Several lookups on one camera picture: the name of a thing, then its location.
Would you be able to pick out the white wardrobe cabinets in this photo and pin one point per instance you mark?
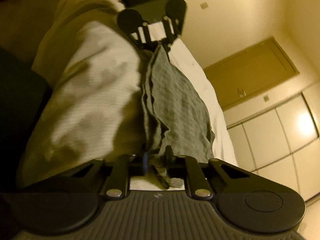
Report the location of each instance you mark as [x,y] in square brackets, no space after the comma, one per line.
[282,144]

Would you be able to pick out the wooden door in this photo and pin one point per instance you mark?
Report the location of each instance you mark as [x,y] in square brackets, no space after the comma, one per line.
[250,72]

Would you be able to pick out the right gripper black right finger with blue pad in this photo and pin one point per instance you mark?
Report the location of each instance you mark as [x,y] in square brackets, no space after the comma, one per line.
[175,165]

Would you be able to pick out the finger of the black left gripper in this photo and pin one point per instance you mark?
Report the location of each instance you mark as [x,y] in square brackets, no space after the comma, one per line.
[137,38]
[172,31]

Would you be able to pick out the white bed duvet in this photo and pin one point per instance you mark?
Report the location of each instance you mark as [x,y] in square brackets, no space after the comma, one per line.
[95,110]

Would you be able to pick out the grey checked garment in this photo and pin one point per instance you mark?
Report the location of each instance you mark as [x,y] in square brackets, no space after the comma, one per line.
[175,115]

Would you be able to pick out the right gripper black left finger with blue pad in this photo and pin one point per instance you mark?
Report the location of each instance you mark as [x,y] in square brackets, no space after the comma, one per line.
[138,165]

